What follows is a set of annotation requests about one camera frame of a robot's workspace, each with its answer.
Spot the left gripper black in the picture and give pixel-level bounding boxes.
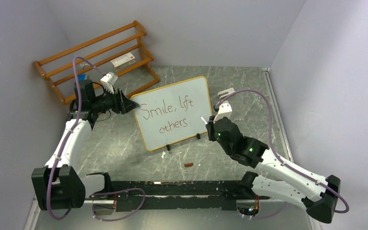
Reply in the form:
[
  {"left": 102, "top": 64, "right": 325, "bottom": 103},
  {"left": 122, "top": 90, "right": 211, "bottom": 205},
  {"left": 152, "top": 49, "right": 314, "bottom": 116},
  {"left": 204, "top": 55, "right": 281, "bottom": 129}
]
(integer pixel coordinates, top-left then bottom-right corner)
[{"left": 91, "top": 85, "right": 138, "bottom": 115}]

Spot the yellow framed whiteboard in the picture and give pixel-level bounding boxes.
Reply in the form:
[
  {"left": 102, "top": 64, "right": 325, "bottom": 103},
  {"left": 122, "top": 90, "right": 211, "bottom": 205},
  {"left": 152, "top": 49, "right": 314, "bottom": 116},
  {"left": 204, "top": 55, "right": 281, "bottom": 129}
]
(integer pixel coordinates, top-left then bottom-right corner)
[{"left": 131, "top": 76, "right": 212, "bottom": 151}]

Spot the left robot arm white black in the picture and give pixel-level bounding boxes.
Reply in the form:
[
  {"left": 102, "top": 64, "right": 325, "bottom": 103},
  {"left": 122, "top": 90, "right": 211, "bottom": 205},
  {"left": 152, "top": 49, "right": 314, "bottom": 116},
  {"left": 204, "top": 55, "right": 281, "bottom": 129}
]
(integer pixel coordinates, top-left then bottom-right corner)
[{"left": 31, "top": 80, "right": 139, "bottom": 210}]

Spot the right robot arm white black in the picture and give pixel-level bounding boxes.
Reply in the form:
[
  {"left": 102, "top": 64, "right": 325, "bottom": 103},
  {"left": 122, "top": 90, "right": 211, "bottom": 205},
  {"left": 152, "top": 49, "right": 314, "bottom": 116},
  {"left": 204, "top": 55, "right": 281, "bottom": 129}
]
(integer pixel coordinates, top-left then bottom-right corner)
[{"left": 205, "top": 116, "right": 341, "bottom": 223}]

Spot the white whiteboard eraser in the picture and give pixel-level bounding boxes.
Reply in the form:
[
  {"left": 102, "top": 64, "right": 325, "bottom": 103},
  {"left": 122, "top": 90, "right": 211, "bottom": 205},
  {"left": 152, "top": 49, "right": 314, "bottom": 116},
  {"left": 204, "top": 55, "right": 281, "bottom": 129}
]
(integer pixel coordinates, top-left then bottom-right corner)
[{"left": 217, "top": 88, "right": 235, "bottom": 100}]

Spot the white red box on rack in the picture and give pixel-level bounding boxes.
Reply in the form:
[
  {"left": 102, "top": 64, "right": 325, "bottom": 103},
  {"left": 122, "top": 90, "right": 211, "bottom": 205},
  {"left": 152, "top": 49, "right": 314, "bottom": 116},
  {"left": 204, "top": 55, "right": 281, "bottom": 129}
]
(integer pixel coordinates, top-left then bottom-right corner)
[{"left": 111, "top": 52, "right": 136, "bottom": 72}]

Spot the blue small object on rack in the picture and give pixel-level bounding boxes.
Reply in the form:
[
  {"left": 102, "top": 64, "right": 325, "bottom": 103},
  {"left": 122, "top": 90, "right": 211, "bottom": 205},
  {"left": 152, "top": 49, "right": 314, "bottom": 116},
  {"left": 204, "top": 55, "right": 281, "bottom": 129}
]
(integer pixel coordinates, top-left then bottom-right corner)
[{"left": 78, "top": 74, "right": 89, "bottom": 81}]

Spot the wooden shelf rack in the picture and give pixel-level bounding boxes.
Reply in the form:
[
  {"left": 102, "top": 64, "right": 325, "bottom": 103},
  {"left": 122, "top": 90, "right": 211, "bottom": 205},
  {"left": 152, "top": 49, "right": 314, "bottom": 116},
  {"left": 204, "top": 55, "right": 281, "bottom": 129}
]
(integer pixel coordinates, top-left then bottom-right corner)
[{"left": 34, "top": 20, "right": 160, "bottom": 105}]

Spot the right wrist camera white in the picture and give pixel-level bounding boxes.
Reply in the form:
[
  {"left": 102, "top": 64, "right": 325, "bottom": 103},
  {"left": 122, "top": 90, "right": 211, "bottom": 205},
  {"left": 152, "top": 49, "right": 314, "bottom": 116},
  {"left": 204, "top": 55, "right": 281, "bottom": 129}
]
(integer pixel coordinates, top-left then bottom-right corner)
[{"left": 213, "top": 101, "right": 232, "bottom": 123}]

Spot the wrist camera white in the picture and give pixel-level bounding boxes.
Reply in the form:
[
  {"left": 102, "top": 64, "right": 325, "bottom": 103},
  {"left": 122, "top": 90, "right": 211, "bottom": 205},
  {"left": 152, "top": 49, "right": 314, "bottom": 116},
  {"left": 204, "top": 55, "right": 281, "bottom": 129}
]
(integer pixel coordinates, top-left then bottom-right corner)
[
  {"left": 100, "top": 72, "right": 118, "bottom": 94},
  {"left": 213, "top": 101, "right": 232, "bottom": 123}
]

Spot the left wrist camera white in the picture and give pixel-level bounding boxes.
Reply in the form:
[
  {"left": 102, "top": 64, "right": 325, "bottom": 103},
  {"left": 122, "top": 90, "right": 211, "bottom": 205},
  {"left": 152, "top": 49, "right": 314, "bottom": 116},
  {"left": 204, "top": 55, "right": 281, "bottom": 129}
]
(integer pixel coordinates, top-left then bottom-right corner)
[{"left": 100, "top": 72, "right": 118, "bottom": 94}]

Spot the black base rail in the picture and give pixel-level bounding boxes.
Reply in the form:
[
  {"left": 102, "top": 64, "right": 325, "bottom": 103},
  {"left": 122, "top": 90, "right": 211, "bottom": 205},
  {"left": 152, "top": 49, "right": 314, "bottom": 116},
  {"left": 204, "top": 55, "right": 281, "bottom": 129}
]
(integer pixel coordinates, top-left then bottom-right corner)
[{"left": 82, "top": 180, "right": 270, "bottom": 213}]

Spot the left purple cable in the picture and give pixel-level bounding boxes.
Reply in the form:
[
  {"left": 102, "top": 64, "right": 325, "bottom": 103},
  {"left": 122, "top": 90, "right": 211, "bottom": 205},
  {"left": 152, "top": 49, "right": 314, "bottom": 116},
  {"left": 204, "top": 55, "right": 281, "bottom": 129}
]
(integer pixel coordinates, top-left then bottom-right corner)
[{"left": 46, "top": 57, "right": 104, "bottom": 220}]

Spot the aluminium frame rail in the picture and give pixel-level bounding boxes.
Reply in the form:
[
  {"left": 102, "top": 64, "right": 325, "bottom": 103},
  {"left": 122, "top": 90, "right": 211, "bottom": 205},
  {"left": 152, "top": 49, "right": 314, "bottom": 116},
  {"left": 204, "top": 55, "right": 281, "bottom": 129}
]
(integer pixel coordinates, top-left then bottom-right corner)
[{"left": 24, "top": 198, "right": 41, "bottom": 230}]

